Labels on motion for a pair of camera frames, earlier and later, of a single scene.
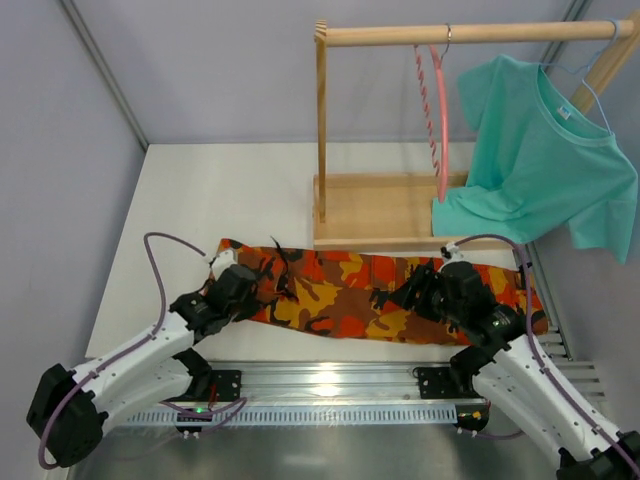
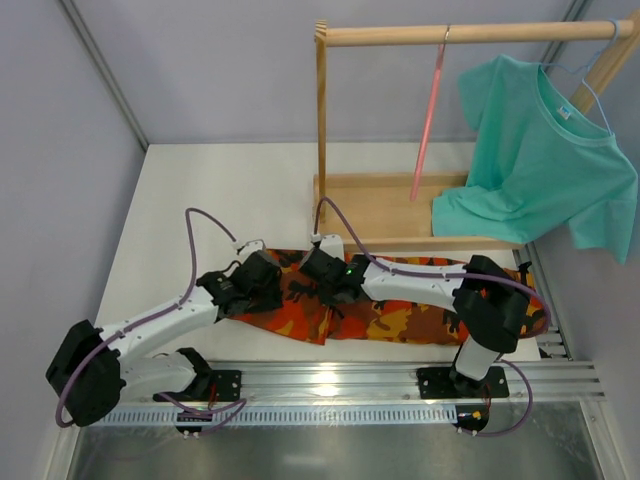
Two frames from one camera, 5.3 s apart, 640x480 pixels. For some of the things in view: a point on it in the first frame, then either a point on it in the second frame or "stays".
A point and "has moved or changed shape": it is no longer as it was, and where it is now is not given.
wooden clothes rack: x=392 y=211 stays
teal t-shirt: x=543 y=166 stays
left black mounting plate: x=228 y=384 stays
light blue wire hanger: x=588 y=68 stays
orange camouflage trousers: x=328 y=292 has moved or changed shape
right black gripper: x=420 y=286 -> x=314 y=263
